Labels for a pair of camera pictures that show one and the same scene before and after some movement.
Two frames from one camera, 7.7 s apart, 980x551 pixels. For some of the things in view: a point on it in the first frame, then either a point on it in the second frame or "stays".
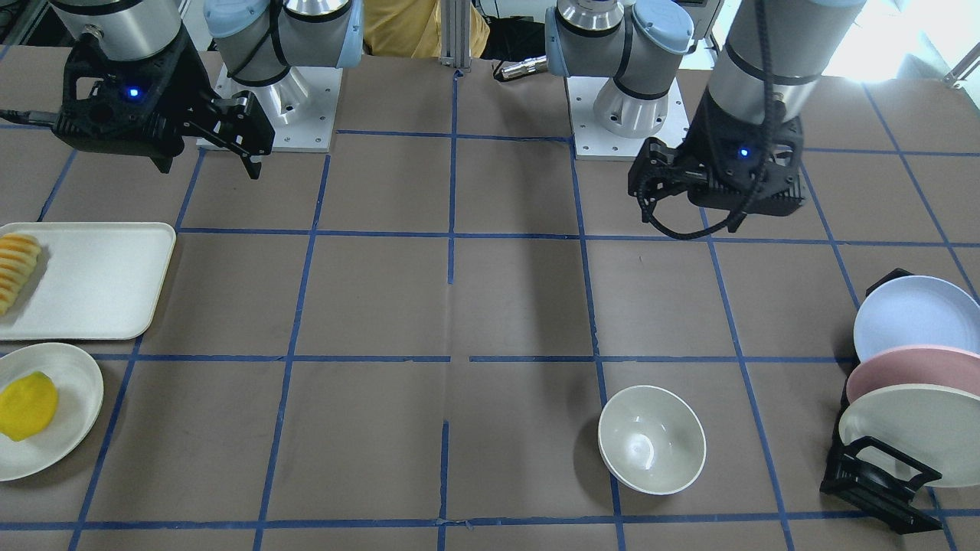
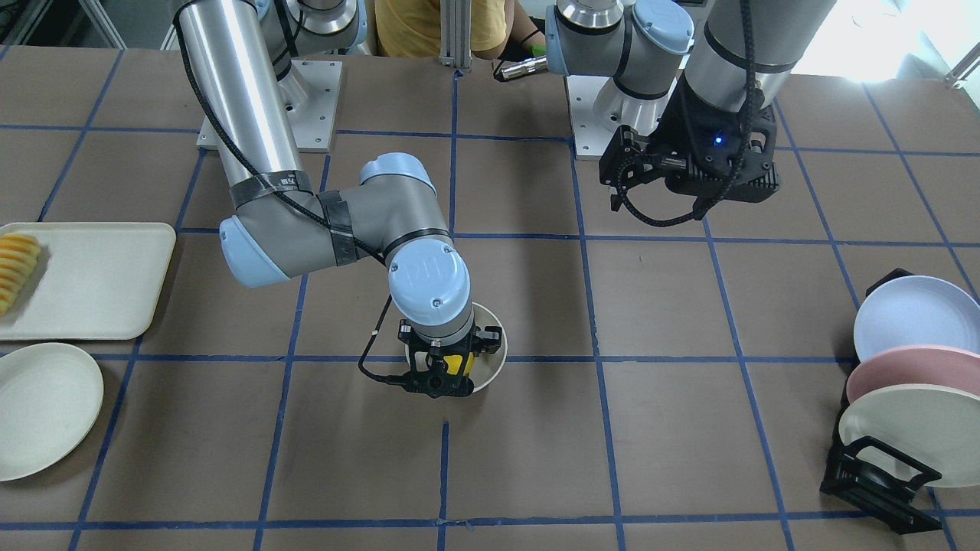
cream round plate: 80,389 stays
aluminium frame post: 455,34 stays
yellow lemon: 27,405 -> 455,361
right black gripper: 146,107 -> 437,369
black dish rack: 868,489 stays
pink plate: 916,365 stays
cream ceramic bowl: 651,441 -> 486,366
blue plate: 916,311 stays
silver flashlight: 528,66 stays
